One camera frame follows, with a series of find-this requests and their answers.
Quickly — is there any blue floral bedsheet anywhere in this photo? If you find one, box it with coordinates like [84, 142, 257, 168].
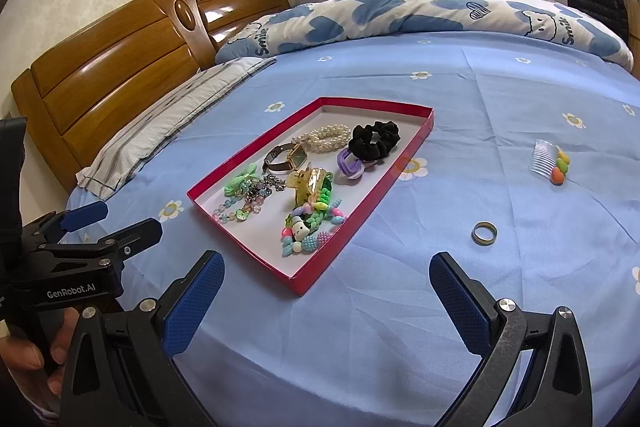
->
[65, 29, 640, 427]

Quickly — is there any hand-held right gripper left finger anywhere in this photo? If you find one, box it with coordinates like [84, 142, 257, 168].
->
[57, 251, 226, 427]

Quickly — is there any clear comb with coloured beads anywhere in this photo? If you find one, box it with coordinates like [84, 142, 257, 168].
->
[527, 139, 571, 186]

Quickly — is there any wooden headboard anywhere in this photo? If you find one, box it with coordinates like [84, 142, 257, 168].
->
[11, 0, 291, 195]

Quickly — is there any red cardboard tray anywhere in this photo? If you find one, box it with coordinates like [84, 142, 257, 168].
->
[186, 96, 435, 297]

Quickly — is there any black scrunchie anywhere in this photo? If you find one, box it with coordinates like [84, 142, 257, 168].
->
[348, 120, 401, 160]

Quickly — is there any green braided bracelet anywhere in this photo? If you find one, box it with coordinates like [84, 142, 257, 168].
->
[285, 179, 336, 233]

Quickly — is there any purple hair tie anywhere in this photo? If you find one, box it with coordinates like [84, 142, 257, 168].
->
[336, 148, 381, 180]

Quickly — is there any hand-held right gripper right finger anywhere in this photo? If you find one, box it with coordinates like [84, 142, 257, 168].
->
[429, 251, 593, 427]

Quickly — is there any blue patterned pillow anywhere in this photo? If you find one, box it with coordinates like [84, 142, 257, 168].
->
[215, 0, 635, 68]

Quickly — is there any silver chain necklace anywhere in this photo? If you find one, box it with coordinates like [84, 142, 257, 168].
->
[245, 173, 288, 202]

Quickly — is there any person's left hand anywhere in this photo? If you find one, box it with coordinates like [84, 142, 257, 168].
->
[0, 307, 81, 408]

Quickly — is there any yellow hair claw clip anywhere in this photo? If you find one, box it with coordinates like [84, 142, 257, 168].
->
[286, 162, 335, 210]

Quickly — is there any brown strap wrist watch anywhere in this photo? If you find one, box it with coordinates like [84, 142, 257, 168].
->
[262, 143, 312, 175]

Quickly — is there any striped pillow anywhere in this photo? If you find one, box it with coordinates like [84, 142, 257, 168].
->
[75, 56, 278, 200]

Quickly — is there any metal ring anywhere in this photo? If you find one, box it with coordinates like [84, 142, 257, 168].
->
[471, 222, 498, 247]

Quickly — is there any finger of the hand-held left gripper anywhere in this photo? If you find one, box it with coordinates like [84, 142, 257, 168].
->
[22, 200, 110, 249]
[40, 218, 163, 269]

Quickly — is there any green hair tie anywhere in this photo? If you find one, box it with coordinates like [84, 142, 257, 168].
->
[224, 163, 266, 198]

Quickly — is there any colourful bead bracelet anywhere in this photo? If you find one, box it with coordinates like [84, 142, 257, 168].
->
[280, 199, 347, 258]

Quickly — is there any pearl bracelet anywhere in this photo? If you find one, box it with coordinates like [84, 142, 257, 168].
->
[291, 124, 353, 154]

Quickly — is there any pastel clear bead bracelet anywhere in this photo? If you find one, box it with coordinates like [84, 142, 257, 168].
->
[212, 192, 266, 224]

